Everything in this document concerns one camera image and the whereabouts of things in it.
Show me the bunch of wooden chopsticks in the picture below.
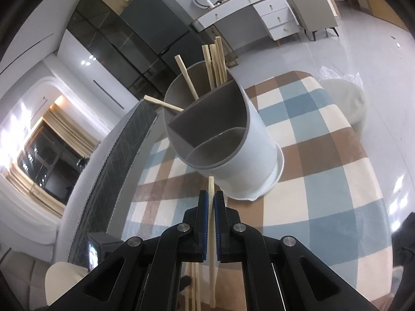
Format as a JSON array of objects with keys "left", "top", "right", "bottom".
[{"left": 143, "top": 36, "right": 229, "bottom": 112}]

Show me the clear plastic bag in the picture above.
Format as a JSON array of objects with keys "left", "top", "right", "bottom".
[{"left": 319, "top": 66, "right": 362, "bottom": 83}]

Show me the dark grey fridge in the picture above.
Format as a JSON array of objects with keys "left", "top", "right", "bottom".
[{"left": 118, "top": 0, "right": 195, "bottom": 60}]

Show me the yellow door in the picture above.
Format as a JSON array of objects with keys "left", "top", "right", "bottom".
[{"left": 348, "top": 0, "right": 409, "bottom": 30}]

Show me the cream cushion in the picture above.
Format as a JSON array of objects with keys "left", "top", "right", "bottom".
[{"left": 45, "top": 261, "right": 94, "bottom": 311}]

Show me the white wardrobe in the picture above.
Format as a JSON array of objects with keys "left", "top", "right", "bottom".
[{"left": 58, "top": 29, "right": 140, "bottom": 111}]

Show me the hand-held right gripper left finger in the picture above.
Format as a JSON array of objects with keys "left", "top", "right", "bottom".
[{"left": 47, "top": 191, "right": 209, "bottom": 311}]

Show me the grey bed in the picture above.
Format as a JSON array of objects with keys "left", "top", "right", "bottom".
[{"left": 53, "top": 99, "right": 164, "bottom": 266}]

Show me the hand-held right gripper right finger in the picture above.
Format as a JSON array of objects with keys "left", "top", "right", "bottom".
[{"left": 214, "top": 190, "right": 373, "bottom": 311}]

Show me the beige curtain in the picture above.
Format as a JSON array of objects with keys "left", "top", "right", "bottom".
[
  {"left": 5, "top": 165, "right": 65, "bottom": 218},
  {"left": 42, "top": 105, "right": 102, "bottom": 151}
]

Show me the white divided utensil holder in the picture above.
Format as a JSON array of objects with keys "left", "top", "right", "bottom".
[{"left": 162, "top": 61, "right": 285, "bottom": 201}]

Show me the dark glass cabinet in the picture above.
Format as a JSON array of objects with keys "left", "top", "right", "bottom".
[{"left": 66, "top": 0, "right": 169, "bottom": 93}]

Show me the white round pouf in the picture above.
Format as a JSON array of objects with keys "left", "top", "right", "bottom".
[{"left": 319, "top": 78, "right": 365, "bottom": 127}]

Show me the dark cloth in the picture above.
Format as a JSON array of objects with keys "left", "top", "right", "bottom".
[{"left": 394, "top": 210, "right": 415, "bottom": 299}]

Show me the white dressing table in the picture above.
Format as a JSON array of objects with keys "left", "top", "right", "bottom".
[{"left": 191, "top": 0, "right": 300, "bottom": 41}]

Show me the grey nightstand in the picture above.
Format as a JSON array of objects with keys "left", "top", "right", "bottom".
[{"left": 287, "top": 0, "right": 339, "bottom": 41}]

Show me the dark window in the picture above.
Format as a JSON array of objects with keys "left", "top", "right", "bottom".
[{"left": 16, "top": 126, "right": 91, "bottom": 204}]

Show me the wooden chopstick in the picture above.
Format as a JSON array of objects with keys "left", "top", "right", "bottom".
[
  {"left": 185, "top": 262, "right": 195, "bottom": 311},
  {"left": 207, "top": 176, "right": 218, "bottom": 310}
]

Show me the checked tablecloth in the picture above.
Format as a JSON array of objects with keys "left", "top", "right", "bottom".
[{"left": 121, "top": 69, "right": 394, "bottom": 311}]

